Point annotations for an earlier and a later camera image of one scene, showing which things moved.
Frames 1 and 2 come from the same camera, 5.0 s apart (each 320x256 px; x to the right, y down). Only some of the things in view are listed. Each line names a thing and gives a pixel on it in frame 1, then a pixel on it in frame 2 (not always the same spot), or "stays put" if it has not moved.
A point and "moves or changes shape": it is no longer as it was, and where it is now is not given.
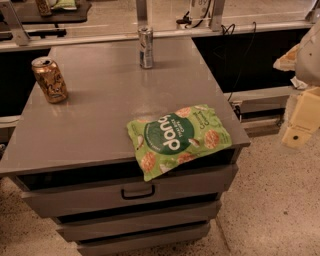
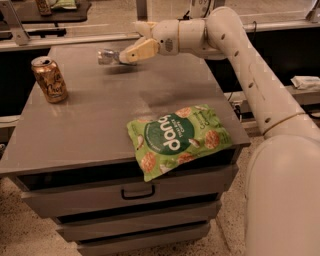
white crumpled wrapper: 298,84 stays put
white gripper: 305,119 to 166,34
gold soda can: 50,79 stays put
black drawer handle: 138,196 stays put
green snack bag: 167,140 stays put
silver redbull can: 145,35 moves or changes shape
